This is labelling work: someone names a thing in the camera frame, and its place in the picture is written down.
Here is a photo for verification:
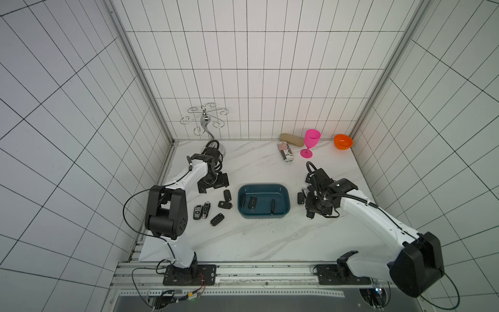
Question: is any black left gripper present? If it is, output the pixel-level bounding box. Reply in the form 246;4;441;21
197;171;229;194

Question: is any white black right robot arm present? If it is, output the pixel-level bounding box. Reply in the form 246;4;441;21
304;161;445;298

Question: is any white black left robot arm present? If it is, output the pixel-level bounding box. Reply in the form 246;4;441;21
144;140;229;269

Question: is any black VW key fob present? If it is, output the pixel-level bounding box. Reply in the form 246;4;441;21
297;192;305;205

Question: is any black silver flip key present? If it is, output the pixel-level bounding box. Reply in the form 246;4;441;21
201;202;211;218

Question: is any black silver BMW key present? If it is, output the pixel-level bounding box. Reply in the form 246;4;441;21
193;205;203;220

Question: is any teal storage box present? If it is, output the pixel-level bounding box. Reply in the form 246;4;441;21
237;183;291;219

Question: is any flag print can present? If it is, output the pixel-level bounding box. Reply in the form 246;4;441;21
277;141;294;163

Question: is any tan bread roll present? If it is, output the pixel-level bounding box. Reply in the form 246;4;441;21
279;133;305;147

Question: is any pink plastic goblet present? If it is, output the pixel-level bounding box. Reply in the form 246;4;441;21
300;129;322;159

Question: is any silver chrome cup stand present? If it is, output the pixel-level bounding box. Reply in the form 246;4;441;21
179;102;229;140

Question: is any orange plastic bowl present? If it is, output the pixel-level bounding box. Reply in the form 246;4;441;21
333;134;353;150

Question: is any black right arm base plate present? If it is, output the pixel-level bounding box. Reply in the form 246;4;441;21
312;264;372;285

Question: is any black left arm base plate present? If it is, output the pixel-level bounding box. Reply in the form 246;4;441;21
162;265;217;287

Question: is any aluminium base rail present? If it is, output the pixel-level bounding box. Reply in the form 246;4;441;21
111;262;395;294

